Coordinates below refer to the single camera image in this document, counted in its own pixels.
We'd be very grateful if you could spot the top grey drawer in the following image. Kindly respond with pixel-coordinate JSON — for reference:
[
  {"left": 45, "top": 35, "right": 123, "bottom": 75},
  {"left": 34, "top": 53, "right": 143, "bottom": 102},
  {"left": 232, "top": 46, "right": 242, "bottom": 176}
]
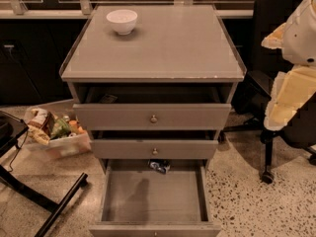
[{"left": 74, "top": 84, "right": 230, "bottom": 130}]

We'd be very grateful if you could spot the clear plastic snack bin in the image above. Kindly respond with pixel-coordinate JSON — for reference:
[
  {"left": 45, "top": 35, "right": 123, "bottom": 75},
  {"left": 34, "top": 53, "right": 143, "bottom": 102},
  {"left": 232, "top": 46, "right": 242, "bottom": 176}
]
[{"left": 24, "top": 99, "right": 91, "bottom": 160}]

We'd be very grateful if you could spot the grey drawer cabinet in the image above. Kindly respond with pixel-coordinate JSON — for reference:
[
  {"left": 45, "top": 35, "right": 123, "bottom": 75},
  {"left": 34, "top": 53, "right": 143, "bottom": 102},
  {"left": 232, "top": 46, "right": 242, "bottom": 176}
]
[{"left": 58, "top": 3, "right": 248, "bottom": 237}]

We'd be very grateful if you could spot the chip bag in bin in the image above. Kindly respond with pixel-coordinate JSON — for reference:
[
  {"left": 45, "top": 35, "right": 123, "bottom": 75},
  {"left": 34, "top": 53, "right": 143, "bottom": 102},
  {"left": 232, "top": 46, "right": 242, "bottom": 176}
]
[{"left": 28, "top": 108, "right": 51, "bottom": 145}]

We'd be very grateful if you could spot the brass top drawer knob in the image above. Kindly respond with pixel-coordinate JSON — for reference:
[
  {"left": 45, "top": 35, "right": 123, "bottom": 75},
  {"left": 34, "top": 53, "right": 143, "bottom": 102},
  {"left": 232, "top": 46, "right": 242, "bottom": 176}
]
[{"left": 150, "top": 115, "right": 158, "bottom": 123}]

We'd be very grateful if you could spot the dark item in top drawer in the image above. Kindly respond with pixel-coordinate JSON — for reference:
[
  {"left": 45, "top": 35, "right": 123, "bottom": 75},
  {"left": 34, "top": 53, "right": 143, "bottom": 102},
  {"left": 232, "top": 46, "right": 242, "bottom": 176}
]
[{"left": 99, "top": 94, "right": 118, "bottom": 104}]

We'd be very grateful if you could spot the black cable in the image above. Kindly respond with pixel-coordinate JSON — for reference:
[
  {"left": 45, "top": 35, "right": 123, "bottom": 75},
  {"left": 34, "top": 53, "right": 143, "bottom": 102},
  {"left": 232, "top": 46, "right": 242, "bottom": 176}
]
[{"left": 7, "top": 128, "right": 30, "bottom": 174}]

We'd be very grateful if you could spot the black table stand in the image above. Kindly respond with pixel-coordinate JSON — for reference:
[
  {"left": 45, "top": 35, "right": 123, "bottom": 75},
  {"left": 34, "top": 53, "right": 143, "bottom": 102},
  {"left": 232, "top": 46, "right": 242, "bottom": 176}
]
[{"left": 0, "top": 111, "right": 88, "bottom": 237}]

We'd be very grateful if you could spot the blue pepsi can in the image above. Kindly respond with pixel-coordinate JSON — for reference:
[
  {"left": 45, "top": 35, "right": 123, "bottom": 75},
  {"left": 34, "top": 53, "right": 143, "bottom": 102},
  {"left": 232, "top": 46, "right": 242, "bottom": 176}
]
[{"left": 148, "top": 159, "right": 170, "bottom": 174}]

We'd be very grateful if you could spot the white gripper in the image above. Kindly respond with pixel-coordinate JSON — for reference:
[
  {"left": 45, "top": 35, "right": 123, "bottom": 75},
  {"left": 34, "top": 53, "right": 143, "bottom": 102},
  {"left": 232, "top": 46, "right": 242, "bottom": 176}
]
[{"left": 261, "top": 0, "right": 316, "bottom": 131}]

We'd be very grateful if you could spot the black office chair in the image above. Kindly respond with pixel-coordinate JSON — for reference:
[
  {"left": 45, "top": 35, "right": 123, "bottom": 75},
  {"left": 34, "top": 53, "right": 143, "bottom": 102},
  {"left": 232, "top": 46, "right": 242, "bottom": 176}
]
[{"left": 229, "top": 0, "right": 316, "bottom": 184}]

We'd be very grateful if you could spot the middle grey drawer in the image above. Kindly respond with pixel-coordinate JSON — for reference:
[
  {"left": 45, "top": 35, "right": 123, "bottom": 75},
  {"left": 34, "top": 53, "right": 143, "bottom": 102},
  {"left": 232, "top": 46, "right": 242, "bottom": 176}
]
[{"left": 91, "top": 130, "right": 218, "bottom": 159}]

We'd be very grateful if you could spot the green snack bag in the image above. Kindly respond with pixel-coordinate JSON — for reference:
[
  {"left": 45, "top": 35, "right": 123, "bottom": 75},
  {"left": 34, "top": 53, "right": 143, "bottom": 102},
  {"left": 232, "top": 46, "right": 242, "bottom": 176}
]
[{"left": 50, "top": 118, "right": 71, "bottom": 139}]

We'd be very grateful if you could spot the white ceramic bowl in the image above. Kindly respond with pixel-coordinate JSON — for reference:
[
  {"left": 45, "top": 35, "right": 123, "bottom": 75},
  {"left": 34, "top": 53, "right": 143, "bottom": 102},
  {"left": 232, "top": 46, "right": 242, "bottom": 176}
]
[{"left": 106, "top": 9, "right": 138, "bottom": 35}]

